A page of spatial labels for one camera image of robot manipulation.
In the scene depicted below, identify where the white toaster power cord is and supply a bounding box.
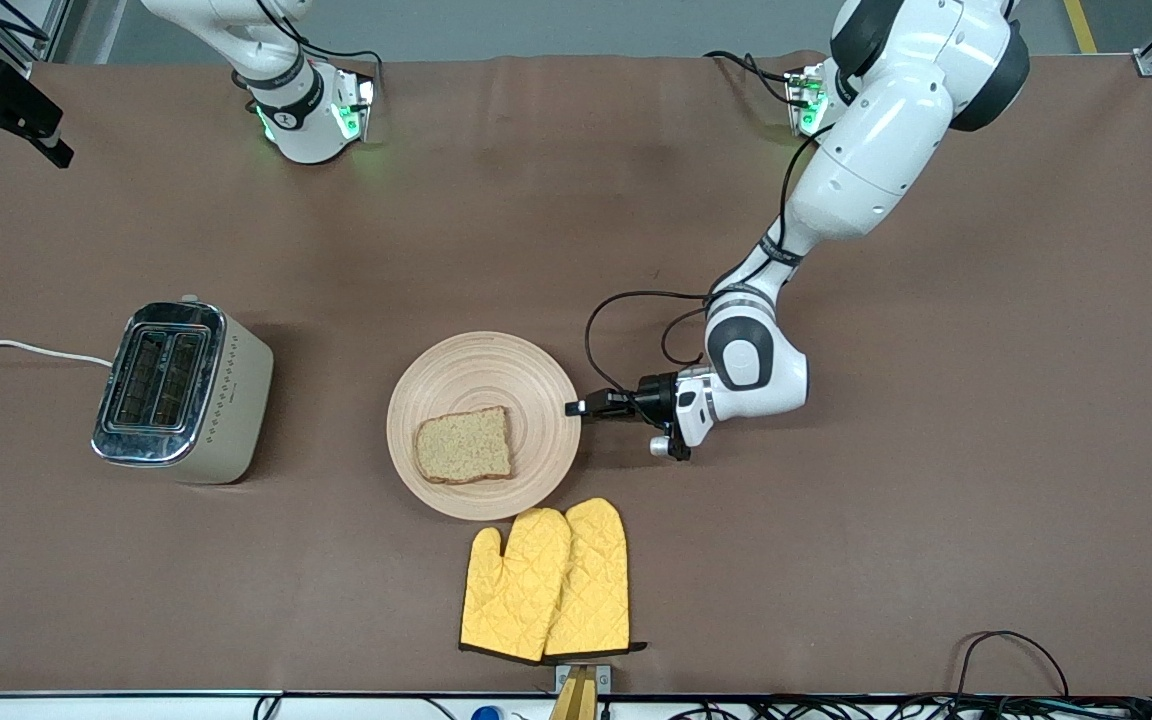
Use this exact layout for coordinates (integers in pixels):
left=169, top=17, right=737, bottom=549
left=0, top=335, right=115, bottom=368

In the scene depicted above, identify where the black looped cable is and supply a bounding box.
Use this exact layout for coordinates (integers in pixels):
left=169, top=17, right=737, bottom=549
left=956, top=630, right=1072, bottom=701

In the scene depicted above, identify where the yellow quilted oven mitt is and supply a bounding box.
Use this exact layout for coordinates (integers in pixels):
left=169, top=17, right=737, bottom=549
left=544, top=497, right=647, bottom=658
left=459, top=507, right=573, bottom=663

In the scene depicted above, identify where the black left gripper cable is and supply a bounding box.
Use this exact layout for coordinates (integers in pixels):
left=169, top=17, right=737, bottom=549
left=584, top=125, right=819, bottom=398

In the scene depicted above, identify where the black left arm base cable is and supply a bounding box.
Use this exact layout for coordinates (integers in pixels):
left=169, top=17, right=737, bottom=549
left=704, top=50, right=802, bottom=106

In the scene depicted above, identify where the beige and chrome toaster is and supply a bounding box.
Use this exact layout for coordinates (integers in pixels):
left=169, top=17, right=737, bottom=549
left=91, top=297, right=275, bottom=486

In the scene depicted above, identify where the black right arm base cable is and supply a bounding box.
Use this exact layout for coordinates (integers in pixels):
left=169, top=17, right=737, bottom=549
left=241, top=0, right=384, bottom=96

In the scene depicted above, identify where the black cable bundle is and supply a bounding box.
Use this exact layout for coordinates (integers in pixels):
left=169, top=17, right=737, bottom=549
left=666, top=695, right=1152, bottom=720

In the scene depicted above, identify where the slice of toast bread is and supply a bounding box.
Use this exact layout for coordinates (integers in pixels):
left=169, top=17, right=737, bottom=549
left=414, top=405, right=514, bottom=486

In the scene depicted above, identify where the large table cover mat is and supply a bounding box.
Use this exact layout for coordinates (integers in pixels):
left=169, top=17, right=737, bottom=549
left=0, top=50, right=1152, bottom=696

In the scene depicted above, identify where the black arm base cable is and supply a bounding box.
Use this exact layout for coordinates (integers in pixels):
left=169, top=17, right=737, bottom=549
left=241, top=0, right=384, bottom=96
left=704, top=50, right=802, bottom=106

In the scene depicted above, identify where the round wooden plate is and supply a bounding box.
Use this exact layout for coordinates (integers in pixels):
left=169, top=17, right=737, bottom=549
left=386, top=331, right=582, bottom=522

